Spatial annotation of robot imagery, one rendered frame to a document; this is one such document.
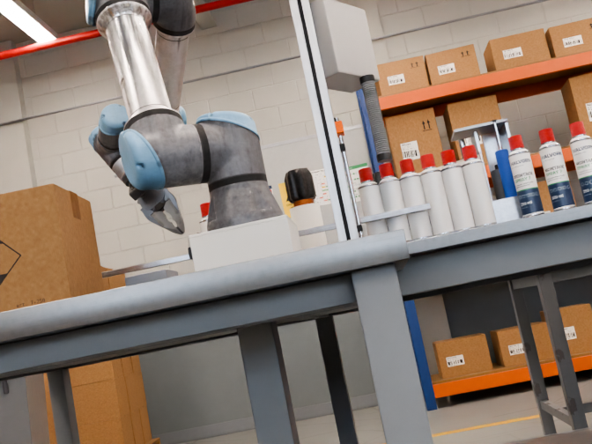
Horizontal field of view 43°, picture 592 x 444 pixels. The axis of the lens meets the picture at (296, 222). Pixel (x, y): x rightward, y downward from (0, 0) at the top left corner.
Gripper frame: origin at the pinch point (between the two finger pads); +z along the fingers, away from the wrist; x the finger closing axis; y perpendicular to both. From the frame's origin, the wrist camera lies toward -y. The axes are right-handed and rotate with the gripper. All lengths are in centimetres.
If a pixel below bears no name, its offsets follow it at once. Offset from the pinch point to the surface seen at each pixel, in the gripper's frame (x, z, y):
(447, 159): -62, 32, -1
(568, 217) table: -57, 58, -65
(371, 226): -36.7, 32.4, -2.1
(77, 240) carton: 14.2, -5.3, -30.1
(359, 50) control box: -63, -1, -9
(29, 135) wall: 108, -270, 432
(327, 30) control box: -59, -7, -18
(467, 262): -41, 53, -61
